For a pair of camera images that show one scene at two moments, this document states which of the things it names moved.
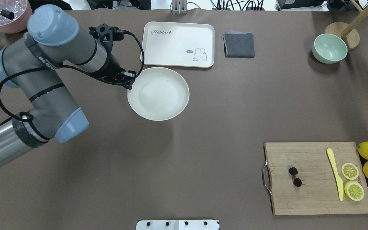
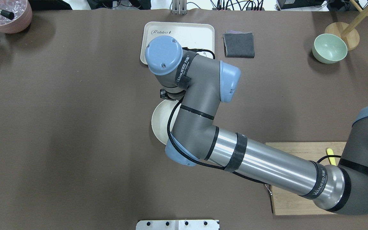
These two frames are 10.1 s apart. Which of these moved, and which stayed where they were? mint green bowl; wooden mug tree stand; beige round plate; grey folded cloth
Moved: beige round plate
Stayed: grey folded cloth; mint green bowl; wooden mug tree stand
